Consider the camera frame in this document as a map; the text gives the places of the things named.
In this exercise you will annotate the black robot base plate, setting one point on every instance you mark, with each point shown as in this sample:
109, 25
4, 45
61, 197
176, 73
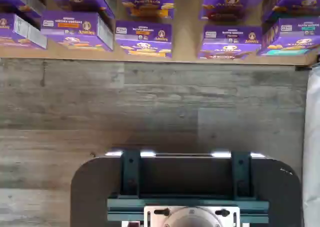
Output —
87, 187

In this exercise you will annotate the wooden shelf board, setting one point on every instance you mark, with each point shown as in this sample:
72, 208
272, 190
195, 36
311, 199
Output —
186, 24

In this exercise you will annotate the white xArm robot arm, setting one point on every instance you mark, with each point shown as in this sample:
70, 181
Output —
192, 219

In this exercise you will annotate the purple Annie's box teal band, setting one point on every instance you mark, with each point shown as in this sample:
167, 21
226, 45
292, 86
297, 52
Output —
290, 34

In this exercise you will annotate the teal mounting bracket frame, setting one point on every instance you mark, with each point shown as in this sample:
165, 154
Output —
130, 177

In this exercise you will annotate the silver robot mounting plate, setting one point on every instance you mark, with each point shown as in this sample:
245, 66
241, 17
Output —
150, 220

